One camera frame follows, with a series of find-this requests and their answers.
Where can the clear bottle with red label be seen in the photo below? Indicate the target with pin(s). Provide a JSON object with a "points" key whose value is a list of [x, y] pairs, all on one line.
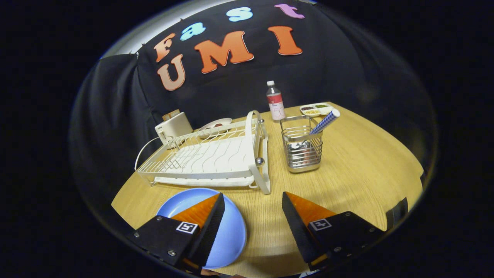
{"points": [[276, 110]]}

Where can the white toaster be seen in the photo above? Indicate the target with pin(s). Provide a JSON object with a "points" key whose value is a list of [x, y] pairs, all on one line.
{"points": [[177, 125]]}

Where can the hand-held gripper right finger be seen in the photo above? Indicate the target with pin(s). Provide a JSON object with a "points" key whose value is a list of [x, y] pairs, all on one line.
{"points": [[299, 231]]}

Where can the pile of yellow soybeans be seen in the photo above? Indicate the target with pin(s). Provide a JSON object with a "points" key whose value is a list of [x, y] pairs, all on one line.
{"points": [[312, 112]]}

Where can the white drip tray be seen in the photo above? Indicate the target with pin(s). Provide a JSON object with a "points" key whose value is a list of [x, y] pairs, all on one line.
{"points": [[204, 181]]}

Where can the white oval plate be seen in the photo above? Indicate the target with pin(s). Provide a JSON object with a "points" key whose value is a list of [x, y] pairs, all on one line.
{"points": [[222, 121]]}

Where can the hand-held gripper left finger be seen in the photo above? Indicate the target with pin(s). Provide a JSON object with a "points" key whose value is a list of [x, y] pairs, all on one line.
{"points": [[210, 231]]}

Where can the blue plate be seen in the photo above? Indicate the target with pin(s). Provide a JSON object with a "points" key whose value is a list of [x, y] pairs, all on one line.
{"points": [[231, 239]]}

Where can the white divided tray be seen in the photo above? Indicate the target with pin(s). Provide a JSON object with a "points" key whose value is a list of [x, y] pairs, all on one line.
{"points": [[327, 110]]}

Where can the brown toast slice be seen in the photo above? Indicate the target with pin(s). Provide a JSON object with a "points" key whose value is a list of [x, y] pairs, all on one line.
{"points": [[171, 114]]}

